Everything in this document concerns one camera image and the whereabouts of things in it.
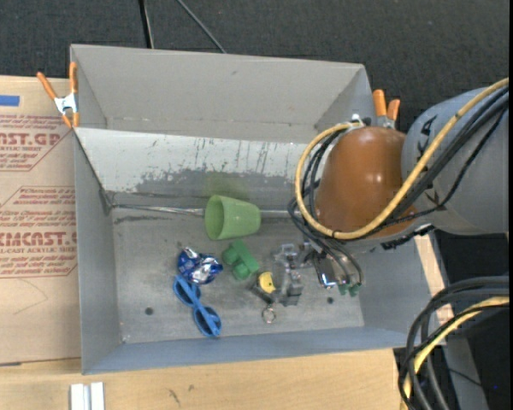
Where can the green plastic cup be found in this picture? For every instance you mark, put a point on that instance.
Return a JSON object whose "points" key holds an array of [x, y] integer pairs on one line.
{"points": [[233, 218]]}

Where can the blue and white crumpled packet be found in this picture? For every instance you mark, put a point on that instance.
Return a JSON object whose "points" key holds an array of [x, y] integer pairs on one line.
{"points": [[198, 267]]}

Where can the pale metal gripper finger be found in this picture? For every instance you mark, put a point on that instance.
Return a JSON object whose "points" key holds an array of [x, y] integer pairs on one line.
{"points": [[289, 258], [294, 291]]}

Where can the blue sunglasses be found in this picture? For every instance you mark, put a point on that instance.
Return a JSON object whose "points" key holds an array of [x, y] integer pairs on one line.
{"points": [[196, 310]]}

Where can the green toy block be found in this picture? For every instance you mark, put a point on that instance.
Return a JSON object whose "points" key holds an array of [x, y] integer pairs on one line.
{"points": [[239, 261]]}

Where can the grey metal bin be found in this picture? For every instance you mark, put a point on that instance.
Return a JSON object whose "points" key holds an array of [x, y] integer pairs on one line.
{"points": [[154, 246]]}

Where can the brown cardboard board red print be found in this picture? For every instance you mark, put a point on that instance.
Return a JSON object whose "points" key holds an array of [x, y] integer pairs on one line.
{"points": [[30, 229]]}

